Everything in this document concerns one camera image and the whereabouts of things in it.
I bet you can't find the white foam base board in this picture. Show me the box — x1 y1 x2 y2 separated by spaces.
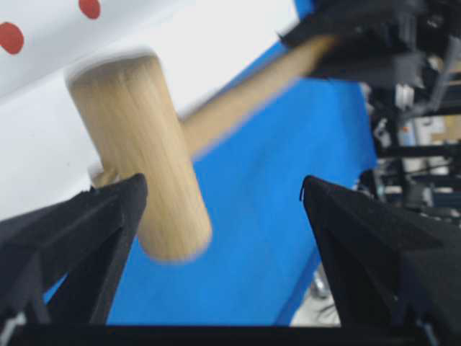
1 1 298 218

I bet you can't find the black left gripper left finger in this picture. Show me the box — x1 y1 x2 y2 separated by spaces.
1 174 148 324

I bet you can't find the white raised strip block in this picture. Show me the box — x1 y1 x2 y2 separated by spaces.
1 1 188 97

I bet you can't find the wooden mallet hammer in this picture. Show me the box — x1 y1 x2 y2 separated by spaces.
68 35 338 263

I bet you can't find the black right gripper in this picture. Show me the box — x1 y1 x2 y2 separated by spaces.
280 1 460 88

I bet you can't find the blue table mat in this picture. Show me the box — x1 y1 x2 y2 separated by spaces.
42 39 379 327

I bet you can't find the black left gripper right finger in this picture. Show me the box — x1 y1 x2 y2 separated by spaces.
300 176 460 327

